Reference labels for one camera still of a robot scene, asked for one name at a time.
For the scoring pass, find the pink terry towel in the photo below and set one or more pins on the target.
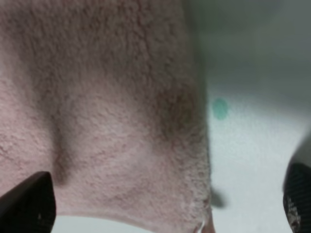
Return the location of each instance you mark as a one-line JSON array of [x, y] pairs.
[[105, 95]]

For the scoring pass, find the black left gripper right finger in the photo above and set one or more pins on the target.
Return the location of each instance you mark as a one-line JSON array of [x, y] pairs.
[[297, 198]]

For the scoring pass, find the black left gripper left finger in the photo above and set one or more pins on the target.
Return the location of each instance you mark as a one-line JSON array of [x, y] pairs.
[[29, 207]]

